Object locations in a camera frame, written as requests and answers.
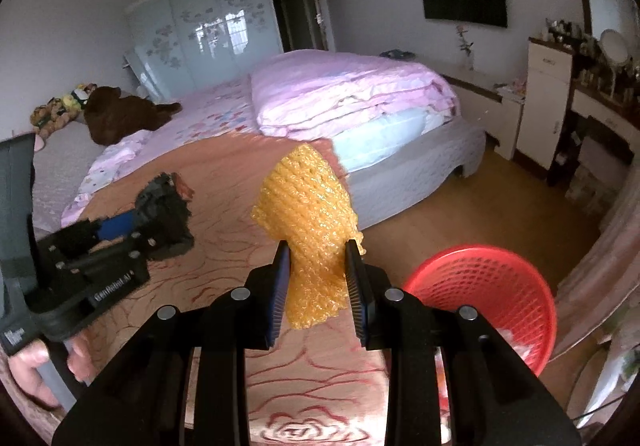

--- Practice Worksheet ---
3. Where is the low white cabinet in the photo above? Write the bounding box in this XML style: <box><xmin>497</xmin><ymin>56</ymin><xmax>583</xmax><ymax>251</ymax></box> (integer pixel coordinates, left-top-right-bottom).
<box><xmin>440</xmin><ymin>70</ymin><xmax>526</xmax><ymax>161</ymax></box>

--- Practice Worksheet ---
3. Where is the round standing mirror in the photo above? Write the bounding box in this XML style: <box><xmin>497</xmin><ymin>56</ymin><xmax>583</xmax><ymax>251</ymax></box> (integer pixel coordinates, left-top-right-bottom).
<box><xmin>599</xmin><ymin>28</ymin><xmax>631</xmax><ymax>99</ymax></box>

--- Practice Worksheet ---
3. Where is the pink lace curtain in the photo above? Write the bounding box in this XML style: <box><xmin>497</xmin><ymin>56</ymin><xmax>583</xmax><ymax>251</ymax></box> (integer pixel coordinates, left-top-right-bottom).
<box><xmin>552</xmin><ymin>166</ymin><xmax>640</xmax><ymax>362</ymax></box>

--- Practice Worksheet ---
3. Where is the row of cosmetic bottles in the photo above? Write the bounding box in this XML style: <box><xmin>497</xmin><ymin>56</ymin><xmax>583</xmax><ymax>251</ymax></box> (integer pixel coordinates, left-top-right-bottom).
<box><xmin>542</xmin><ymin>18</ymin><xmax>640</xmax><ymax>101</ymax></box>

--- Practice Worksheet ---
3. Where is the dark wooden dressing table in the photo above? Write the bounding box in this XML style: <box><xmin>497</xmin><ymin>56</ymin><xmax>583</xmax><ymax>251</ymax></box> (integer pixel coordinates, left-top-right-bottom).
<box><xmin>547</xmin><ymin>50</ymin><xmax>640</xmax><ymax>217</ymax></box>

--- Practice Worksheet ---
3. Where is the red mesh basket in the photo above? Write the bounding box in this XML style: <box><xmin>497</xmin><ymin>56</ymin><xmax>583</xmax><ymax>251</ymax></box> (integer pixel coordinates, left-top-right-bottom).
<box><xmin>402</xmin><ymin>245</ymin><xmax>558</xmax><ymax>377</ymax></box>

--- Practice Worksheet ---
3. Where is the pink quilt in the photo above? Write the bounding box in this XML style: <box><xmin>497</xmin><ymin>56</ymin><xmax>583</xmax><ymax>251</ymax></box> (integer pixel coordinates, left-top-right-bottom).
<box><xmin>250</xmin><ymin>50</ymin><xmax>458</xmax><ymax>141</ymax></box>

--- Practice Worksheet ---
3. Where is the white flowered glass wardrobe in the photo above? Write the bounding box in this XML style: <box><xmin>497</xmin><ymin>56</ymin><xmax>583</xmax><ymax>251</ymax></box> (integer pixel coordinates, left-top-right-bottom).
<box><xmin>124</xmin><ymin>0</ymin><xmax>285</xmax><ymax>101</ymax></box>

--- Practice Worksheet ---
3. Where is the flower in vase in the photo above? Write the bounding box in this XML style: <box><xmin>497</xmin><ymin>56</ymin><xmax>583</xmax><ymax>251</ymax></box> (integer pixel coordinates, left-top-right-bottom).
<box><xmin>456</xmin><ymin>24</ymin><xmax>475</xmax><ymax>71</ymax></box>

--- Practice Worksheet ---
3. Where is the brown plush toy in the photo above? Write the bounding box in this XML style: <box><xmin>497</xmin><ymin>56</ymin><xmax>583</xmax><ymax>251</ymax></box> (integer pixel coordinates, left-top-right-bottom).
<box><xmin>82</xmin><ymin>86</ymin><xmax>183</xmax><ymax>147</ymax></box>

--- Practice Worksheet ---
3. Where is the tall white cabinet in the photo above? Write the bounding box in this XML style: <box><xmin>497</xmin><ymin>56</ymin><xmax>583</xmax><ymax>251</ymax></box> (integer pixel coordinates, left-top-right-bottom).
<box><xmin>515</xmin><ymin>38</ymin><xmax>576</xmax><ymax>171</ymax></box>

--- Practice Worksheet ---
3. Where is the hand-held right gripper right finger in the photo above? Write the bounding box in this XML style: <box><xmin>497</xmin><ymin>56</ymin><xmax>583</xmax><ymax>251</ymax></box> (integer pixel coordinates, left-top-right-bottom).
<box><xmin>345</xmin><ymin>238</ymin><xmax>583</xmax><ymax>446</ymax></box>

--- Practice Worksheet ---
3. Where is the pink floral bedsheet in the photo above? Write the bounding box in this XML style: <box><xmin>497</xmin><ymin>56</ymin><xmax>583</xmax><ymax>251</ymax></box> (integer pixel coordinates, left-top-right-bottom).
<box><xmin>60</xmin><ymin>76</ymin><xmax>261</xmax><ymax>227</ymax></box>

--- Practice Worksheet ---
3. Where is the grey bed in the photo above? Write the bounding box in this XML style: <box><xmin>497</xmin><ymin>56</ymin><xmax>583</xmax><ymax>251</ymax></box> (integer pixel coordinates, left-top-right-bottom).
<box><xmin>30</xmin><ymin>50</ymin><xmax>488</xmax><ymax>231</ymax></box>

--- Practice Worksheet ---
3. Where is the black plastic bag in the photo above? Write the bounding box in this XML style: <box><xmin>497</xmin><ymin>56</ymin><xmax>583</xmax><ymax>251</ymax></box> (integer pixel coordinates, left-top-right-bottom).
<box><xmin>134</xmin><ymin>172</ymin><xmax>196</xmax><ymax>251</ymax></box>

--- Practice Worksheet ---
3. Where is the person's left hand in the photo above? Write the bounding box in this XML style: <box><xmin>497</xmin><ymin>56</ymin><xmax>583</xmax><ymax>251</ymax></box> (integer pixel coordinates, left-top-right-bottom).
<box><xmin>7</xmin><ymin>333</ymin><xmax>93</xmax><ymax>409</ymax></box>

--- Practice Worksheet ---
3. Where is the yellow bubble wrap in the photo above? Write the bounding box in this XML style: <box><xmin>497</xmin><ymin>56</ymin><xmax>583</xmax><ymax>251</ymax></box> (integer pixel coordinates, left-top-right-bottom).
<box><xmin>251</xmin><ymin>143</ymin><xmax>367</xmax><ymax>331</ymax></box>

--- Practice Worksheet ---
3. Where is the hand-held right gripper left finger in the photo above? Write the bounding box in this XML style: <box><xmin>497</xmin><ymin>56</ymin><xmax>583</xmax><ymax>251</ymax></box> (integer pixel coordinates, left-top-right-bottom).
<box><xmin>52</xmin><ymin>242</ymin><xmax>292</xmax><ymax>446</ymax></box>

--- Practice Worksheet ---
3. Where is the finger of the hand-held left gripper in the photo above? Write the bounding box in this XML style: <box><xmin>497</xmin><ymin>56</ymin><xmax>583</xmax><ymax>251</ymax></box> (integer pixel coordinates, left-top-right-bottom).
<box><xmin>97</xmin><ymin>208</ymin><xmax>146</xmax><ymax>241</ymax></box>
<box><xmin>75</xmin><ymin>231</ymin><xmax>195</xmax><ymax>271</ymax></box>

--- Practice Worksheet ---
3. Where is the yellow plush toy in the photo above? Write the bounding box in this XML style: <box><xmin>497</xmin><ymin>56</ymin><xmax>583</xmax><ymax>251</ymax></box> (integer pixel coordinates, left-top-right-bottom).
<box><xmin>30</xmin><ymin>83</ymin><xmax>98</xmax><ymax>131</ymax></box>

